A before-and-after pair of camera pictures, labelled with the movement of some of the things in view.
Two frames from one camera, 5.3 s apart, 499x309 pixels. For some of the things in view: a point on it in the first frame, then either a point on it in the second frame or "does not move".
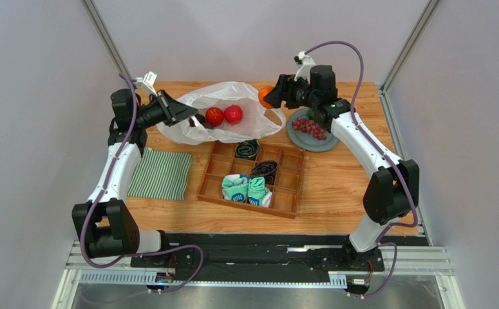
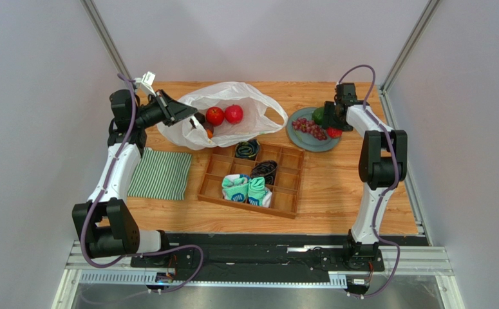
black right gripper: [284, 91] -> [330, 113]
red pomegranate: [233, 114] does not move
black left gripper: [172, 111] does not move
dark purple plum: [208, 125] does not move
